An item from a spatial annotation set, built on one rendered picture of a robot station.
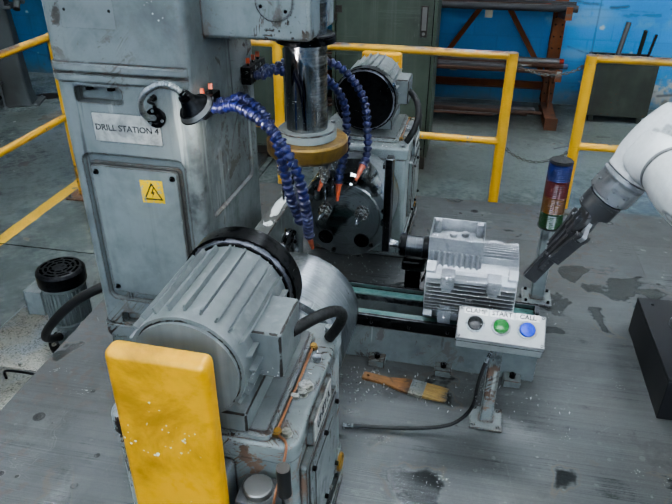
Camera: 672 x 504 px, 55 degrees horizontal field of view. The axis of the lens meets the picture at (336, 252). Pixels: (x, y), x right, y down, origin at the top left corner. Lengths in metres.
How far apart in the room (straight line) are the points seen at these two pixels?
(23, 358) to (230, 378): 1.66
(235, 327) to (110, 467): 0.66
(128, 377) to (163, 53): 0.70
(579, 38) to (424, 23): 2.34
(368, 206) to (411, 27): 2.88
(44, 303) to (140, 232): 0.93
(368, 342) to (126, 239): 0.62
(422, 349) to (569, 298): 0.54
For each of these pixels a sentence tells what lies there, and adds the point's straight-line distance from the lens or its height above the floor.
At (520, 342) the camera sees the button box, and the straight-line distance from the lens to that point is 1.31.
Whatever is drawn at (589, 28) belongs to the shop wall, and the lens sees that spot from 6.49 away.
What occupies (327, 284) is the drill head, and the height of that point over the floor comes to 1.14.
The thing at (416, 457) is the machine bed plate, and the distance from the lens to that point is 1.40.
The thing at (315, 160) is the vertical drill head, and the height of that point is 1.31.
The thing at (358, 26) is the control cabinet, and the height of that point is 0.99.
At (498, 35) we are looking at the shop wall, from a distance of 6.43.
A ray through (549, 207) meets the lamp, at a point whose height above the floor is 1.10.
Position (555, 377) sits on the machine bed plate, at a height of 0.80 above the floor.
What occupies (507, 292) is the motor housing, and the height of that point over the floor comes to 1.04.
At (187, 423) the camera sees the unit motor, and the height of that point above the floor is 1.26.
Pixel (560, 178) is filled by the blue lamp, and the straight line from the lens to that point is 1.73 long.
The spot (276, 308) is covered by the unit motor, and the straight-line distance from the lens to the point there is 0.89.
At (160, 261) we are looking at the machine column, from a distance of 1.51.
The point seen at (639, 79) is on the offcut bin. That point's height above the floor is 0.39.
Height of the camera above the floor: 1.82
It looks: 30 degrees down
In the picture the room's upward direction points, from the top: straight up
